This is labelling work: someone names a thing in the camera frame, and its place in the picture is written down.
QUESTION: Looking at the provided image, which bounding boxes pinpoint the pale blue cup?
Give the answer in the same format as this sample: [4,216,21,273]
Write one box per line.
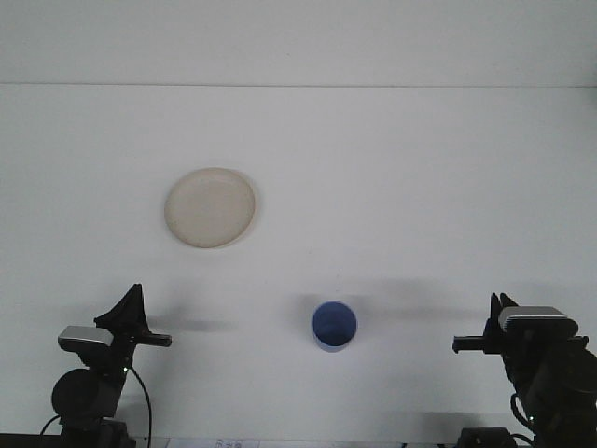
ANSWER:
[311,301,359,354]

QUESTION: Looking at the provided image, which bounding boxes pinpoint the pale round plate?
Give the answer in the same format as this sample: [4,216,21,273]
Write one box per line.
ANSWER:
[162,166,258,250]

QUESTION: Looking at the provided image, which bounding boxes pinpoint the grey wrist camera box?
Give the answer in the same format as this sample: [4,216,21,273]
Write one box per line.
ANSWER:
[57,325,116,350]
[497,305,580,338]

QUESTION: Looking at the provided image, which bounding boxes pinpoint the long black arm cable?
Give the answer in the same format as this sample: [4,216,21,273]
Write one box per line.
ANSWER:
[126,366,154,442]

